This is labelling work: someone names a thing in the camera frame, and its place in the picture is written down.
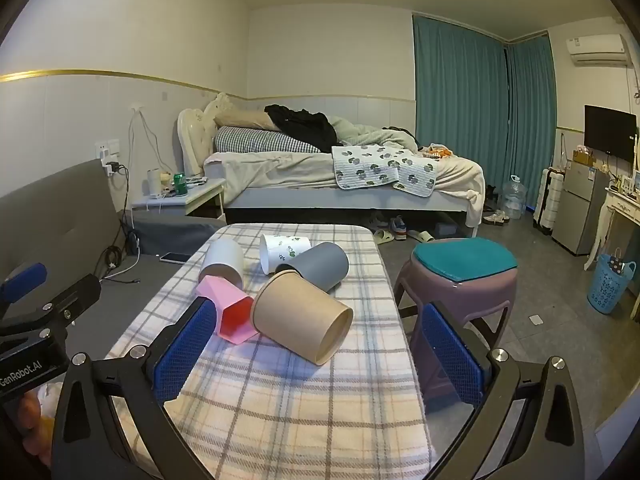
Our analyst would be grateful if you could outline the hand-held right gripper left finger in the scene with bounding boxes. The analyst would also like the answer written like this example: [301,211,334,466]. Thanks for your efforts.
[50,296,221,480]

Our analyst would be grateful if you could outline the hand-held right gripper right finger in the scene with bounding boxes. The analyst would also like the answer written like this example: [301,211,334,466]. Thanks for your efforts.
[419,302,601,480]

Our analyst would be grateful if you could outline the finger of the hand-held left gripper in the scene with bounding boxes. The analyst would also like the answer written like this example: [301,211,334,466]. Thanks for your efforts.
[0,274,102,343]
[0,262,49,307]

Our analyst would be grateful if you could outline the pink hexagonal cup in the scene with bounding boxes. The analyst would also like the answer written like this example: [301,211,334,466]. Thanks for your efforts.
[196,276,261,346]

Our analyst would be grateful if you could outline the plain white cup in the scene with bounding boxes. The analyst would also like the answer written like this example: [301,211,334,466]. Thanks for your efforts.
[198,238,246,291]

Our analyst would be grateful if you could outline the brown paper cup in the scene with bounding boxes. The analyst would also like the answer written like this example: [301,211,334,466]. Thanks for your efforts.
[250,270,355,366]

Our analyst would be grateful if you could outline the white leaf print cup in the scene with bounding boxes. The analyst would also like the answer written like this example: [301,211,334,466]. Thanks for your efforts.
[258,233,313,276]

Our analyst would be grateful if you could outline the grey cup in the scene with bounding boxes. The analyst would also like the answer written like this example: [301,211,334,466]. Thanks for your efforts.
[274,241,350,293]

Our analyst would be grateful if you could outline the person's left hand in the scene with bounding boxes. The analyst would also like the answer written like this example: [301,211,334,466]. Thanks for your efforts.
[15,389,56,467]

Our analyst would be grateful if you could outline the purple plastic stool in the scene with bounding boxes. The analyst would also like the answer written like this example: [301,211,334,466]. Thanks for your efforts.
[392,238,518,416]

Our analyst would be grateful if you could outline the grey sofa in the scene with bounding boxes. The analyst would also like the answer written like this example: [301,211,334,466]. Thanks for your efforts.
[0,158,226,361]

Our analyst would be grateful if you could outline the teal stool cushion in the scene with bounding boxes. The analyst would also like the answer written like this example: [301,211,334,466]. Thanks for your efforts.
[414,238,518,282]

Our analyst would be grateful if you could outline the plaid tablecloth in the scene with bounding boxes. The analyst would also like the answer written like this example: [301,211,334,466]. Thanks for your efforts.
[102,223,436,480]

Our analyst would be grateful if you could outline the white nightstand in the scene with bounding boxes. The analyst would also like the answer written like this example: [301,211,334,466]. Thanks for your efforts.
[131,177,228,221]

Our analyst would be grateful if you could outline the clear water jug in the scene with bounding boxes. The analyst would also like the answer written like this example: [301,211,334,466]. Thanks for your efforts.
[500,175,529,221]

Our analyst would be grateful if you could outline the blue laundry basket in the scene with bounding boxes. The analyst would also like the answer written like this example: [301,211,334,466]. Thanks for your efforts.
[586,253,636,316]

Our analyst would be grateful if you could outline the white suitcase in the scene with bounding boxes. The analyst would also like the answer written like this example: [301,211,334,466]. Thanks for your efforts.
[532,167,566,235]

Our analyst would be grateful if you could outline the white bed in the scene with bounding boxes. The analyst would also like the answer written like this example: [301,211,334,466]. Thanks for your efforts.
[177,92,488,239]

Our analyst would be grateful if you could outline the silver refrigerator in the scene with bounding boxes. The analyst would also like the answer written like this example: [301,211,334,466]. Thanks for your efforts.
[551,160,612,257]

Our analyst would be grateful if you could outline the beige bed sheet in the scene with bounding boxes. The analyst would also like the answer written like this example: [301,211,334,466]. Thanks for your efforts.
[204,151,487,208]

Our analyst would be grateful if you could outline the leaf print mat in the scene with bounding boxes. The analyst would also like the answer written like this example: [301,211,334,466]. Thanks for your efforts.
[331,144,440,198]

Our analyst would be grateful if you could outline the checked pillow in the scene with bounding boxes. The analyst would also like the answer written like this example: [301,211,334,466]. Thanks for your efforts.
[214,126,323,155]

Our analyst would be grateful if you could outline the white dressing table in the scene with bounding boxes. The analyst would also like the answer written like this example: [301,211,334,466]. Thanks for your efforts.
[584,185,640,272]

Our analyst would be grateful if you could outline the beige pillow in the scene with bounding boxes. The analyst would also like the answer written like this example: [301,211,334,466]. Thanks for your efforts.
[215,108,281,133]

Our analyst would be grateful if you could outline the pale green quilt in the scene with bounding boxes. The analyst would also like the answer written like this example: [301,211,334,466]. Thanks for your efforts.
[327,115,418,153]

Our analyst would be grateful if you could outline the wide teal curtain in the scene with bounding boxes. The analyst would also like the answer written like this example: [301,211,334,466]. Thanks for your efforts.
[412,14,510,202]

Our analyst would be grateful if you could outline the narrow teal curtain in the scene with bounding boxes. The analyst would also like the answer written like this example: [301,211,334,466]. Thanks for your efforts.
[505,35,558,211]

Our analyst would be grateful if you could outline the black clothes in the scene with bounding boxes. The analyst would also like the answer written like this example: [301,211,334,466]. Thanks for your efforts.
[264,104,343,153]

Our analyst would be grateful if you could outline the black television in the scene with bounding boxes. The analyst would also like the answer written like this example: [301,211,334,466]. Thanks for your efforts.
[584,105,638,163]

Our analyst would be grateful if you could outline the white air conditioner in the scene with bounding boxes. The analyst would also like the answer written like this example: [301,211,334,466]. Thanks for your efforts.
[566,34,630,66]

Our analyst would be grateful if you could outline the black charger cable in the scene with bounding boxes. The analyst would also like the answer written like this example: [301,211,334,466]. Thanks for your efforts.
[92,160,143,281]

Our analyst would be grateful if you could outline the white cable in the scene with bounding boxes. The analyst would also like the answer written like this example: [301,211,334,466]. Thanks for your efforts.
[127,109,168,198]

